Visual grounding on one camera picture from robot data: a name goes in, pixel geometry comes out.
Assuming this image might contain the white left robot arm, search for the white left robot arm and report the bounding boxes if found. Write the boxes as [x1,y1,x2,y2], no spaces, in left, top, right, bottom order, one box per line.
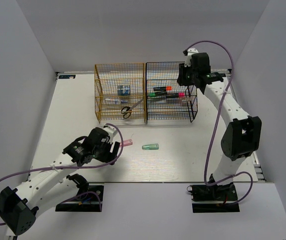
[0,123,123,236]

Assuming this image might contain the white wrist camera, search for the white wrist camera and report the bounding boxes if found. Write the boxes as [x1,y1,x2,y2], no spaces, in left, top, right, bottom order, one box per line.
[183,47,199,67]
[103,124,118,143]

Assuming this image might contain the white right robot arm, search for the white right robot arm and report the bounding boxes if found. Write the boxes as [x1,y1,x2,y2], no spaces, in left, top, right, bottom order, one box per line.
[177,48,262,201]

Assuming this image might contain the black handled scissors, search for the black handled scissors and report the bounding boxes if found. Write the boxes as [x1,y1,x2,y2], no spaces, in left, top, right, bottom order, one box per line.
[121,98,144,119]

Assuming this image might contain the right blue table label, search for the right blue table label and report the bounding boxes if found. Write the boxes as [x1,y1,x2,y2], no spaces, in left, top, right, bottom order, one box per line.
[207,72,226,78]

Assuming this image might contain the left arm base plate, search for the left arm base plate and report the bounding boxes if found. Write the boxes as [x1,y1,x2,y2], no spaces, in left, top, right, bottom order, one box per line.
[55,183,104,213]

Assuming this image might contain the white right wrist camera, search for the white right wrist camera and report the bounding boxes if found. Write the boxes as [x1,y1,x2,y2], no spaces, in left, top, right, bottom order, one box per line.
[183,47,199,67]

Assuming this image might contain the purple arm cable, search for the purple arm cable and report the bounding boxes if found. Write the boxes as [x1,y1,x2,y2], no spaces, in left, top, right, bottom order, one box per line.
[0,122,124,226]
[185,40,254,206]

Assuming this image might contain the left blue table label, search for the left blue table label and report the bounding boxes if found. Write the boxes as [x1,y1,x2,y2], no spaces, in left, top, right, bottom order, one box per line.
[58,74,76,79]

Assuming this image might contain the pink transparent correction tape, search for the pink transparent correction tape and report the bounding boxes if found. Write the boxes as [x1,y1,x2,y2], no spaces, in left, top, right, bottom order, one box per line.
[120,139,133,147]

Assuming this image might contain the yellow wire basket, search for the yellow wire basket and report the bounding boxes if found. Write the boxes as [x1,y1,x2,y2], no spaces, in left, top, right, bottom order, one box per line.
[94,62,146,123]

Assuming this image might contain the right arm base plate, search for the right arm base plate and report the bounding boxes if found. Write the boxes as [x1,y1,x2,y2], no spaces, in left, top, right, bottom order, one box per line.
[187,183,240,214]

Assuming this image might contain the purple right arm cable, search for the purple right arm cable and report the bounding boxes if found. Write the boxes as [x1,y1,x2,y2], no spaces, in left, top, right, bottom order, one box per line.
[185,40,254,206]

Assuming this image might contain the black wire basket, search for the black wire basket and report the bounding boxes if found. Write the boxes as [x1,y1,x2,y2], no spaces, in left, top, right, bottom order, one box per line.
[145,61,198,122]

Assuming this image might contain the orange cap black highlighter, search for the orange cap black highlighter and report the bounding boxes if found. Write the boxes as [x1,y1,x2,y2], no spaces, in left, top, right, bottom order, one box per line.
[153,86,172,92]

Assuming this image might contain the pink cap black highlighter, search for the pink cap black highlighter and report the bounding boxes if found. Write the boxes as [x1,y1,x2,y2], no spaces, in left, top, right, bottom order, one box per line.
[166,92,185,99]

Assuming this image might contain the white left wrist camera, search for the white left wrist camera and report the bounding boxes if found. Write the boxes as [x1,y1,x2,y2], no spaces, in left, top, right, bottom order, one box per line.
[103,124,118,143]

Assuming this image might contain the green cap black highlighter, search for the green cap black highlighter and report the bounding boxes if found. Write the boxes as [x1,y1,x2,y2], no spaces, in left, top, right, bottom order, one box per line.
[148,91,167,98]

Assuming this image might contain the green transparent correction tape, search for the green transparent correction tape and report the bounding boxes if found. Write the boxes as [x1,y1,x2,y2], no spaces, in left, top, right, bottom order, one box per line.
[142,143,159,151]

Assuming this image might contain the blue table label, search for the blue table label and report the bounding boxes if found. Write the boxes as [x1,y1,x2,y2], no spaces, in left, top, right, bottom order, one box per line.
[58,74,76,79]
[207,72,226,78]

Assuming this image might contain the blue white small box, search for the blue white small box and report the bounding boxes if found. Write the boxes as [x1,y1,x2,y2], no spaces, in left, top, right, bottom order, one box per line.
[117,85,130,96]

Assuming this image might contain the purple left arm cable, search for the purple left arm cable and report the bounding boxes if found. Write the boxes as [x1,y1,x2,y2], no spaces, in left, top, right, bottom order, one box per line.
[0,122,124,226]

